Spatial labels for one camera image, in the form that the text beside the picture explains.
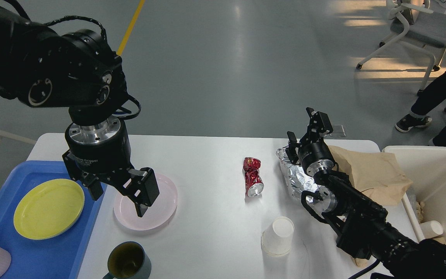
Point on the dark teal mug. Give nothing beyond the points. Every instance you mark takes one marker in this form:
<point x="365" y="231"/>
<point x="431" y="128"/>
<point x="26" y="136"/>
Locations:
<point x="128" y="261"/>

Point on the crumpled aluminium foil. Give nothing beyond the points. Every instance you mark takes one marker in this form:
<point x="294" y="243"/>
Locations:
<point x="295" y="178"/>

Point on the blue plastic tray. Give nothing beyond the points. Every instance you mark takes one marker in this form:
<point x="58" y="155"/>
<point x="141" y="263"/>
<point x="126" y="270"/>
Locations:
<point x="59" y="257"/>

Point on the white plastic bin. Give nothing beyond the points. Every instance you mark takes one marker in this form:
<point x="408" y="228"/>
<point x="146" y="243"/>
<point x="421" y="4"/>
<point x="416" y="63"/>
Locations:
<point x="426" y="167"/>

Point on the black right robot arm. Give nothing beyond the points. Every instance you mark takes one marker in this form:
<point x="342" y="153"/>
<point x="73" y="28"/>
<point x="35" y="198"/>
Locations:
<point x="359" y="222"/>

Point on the yellow plate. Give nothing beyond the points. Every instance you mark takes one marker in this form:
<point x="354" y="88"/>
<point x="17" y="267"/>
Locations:
<point x="49" y="209"/>

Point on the pink plate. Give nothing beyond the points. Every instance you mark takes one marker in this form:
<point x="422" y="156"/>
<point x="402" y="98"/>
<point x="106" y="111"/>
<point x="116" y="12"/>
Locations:
<point x="160" y="212"/>

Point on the crushed red soda can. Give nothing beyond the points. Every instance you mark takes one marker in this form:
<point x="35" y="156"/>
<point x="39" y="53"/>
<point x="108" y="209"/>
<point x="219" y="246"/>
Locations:
<point x="253" y="182"/>

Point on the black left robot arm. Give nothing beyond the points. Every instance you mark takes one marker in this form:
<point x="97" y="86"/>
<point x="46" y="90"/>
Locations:
<point x="79" y="71"/>

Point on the grey office chair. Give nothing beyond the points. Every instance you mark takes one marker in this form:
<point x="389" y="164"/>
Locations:
<point x="418" y="27"/>

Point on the white paper cup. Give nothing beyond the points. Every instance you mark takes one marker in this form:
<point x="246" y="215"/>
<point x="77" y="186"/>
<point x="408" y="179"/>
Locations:
<point x="276" y="239"/>

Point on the paper cup in bin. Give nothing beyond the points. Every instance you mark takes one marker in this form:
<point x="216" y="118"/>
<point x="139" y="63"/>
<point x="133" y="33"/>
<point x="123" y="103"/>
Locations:
<point x="431" y="229"/>

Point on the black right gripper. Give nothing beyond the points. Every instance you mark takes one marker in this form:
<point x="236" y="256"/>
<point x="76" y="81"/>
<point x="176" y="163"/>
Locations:
<point x="314" y="155"/>

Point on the floor outlet plate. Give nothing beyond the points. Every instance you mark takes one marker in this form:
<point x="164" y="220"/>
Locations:
<point x="338" y="131"/>

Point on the brown paper bag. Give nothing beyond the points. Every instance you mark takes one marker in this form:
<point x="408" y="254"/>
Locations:
<point x="377" y="175"/>

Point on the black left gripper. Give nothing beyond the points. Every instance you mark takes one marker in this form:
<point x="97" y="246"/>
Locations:
<point x="101" y="154"/>

